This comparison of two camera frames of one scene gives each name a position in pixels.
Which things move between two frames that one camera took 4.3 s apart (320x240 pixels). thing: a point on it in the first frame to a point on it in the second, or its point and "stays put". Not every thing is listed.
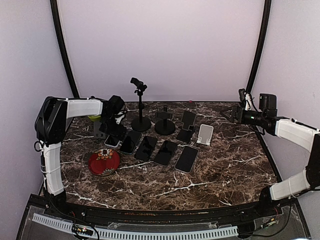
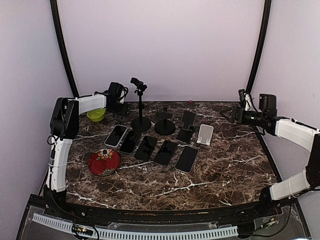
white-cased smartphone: (186, 160) stays put
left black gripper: (118, 133) to (124, 111)
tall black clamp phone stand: (140, 123) stays put
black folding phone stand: (185, 132) stays put
